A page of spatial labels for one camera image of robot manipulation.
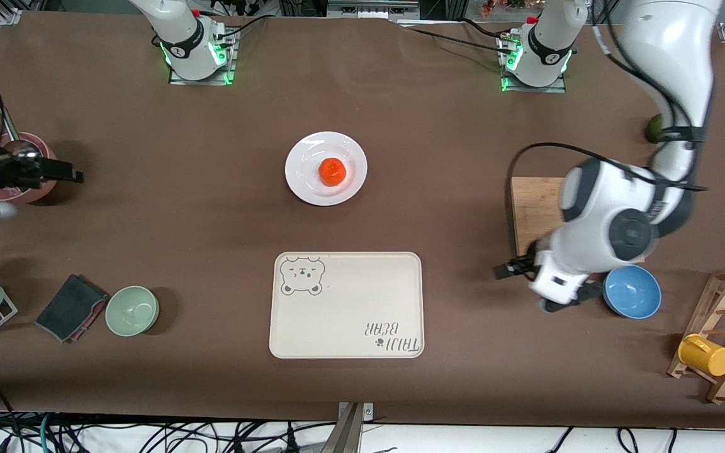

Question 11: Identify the metal scoop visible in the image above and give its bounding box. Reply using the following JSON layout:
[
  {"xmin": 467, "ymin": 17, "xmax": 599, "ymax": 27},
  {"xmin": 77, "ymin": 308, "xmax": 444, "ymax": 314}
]
[{"xmin": 0, "ymin": 107, "xmax": 43, "ymax": 161}]

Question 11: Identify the wooden cutting board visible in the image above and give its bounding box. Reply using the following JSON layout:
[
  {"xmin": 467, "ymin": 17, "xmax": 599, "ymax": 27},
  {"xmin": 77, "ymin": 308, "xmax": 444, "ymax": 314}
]
[{"xmin": 510, "ymin": 177, "xmax": 646, "ymax": 263}]

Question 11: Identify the light green bowl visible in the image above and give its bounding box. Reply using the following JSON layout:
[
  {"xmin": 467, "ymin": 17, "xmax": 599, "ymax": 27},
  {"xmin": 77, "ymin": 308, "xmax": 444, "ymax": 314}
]
[{"xmin": 105, "ymin": 286, "xmax": 160, "ymax": 337}]

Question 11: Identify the blue bowl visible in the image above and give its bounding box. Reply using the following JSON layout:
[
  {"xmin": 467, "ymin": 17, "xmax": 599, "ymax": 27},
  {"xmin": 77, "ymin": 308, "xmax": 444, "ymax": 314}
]
[{"xmin": 602, "ymin": 264, "xmax": 663, "ymax": 320}]

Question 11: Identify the black base power cable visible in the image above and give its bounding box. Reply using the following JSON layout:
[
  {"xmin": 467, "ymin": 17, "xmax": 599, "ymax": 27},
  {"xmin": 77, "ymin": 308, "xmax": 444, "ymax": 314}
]
[
  {"xmin": 400, "ymin": 19, "xmax": 517, "ymax": 56},
  {"xmin": 210, "ymin": 13, "xmax": 270, "ymax": 40}
]

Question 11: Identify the cream bear print tray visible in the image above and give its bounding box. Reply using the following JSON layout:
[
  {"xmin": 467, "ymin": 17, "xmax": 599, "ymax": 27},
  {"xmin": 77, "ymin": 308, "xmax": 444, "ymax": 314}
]
[{"xmin": 269, "ymin": 251, "xmax": 425, "ymax": 360}]

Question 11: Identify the white round plate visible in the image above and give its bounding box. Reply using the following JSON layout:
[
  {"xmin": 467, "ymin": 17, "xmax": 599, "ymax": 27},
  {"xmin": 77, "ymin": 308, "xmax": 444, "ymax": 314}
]
[{"xmin": 284, "ymin": 131, "xmax": 368, "ymax": 206}]

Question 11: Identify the yellow mug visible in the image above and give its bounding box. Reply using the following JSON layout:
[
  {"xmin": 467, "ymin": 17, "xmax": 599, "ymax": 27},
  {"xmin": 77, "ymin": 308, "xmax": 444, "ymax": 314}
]
[{"xmin": 678, "ymin": 333, "xmax": 725, "ymax": 378}]

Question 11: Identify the grey metal box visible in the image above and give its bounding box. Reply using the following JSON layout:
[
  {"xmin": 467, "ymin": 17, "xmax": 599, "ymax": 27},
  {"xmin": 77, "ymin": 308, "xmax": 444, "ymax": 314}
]
[{"xmin": 327, "ymin": 0, "xmax": 421, "ymax": 21}]

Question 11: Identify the green floor cable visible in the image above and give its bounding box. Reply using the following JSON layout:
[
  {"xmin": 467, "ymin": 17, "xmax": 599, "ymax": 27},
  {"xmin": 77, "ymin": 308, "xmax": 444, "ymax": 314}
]
[{"xmin": 39, "ymin": 412, "xmax": 56, "ymax": 453}]

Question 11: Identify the pink bowl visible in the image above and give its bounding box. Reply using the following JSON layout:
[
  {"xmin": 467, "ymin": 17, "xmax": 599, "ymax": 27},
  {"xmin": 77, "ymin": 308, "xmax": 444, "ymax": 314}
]
[{"xmin": 0, "ymin": 132, "xmax": 59, "ymax": 204}]

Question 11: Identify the folded dark grey cloth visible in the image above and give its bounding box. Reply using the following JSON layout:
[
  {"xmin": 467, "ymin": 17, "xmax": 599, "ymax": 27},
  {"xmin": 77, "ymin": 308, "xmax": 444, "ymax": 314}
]
[{"xmin": 35, "ymin": 274, "xmax": 110, "ymax": 344}]

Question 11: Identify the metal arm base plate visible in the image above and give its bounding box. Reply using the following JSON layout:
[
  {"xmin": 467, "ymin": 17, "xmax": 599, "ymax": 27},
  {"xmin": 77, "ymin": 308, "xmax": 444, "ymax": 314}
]
[
  {"xmin": 168, "ymin": 28, "xmax": 238, "ymax": 86},
  {"xmin": 499, "ymin": 31, "xmax": 568, "ymax": 94}
]

